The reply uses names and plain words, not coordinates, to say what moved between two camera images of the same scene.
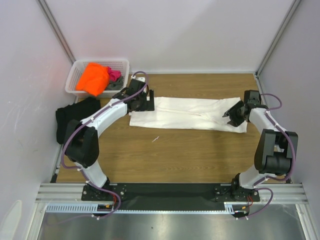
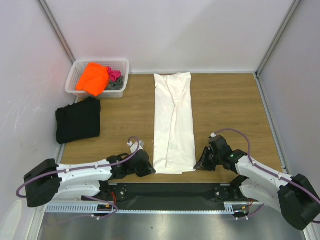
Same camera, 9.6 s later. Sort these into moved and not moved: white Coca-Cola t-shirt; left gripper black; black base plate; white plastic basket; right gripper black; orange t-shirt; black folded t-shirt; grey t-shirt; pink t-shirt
Moved: right gripper black; left gripper black; white Coca-Cola t-shirt
Not moved: white plastic basket; black folded t-shirt; orange t-shirt; grey t-shirt; black base plate; pink t-shirt
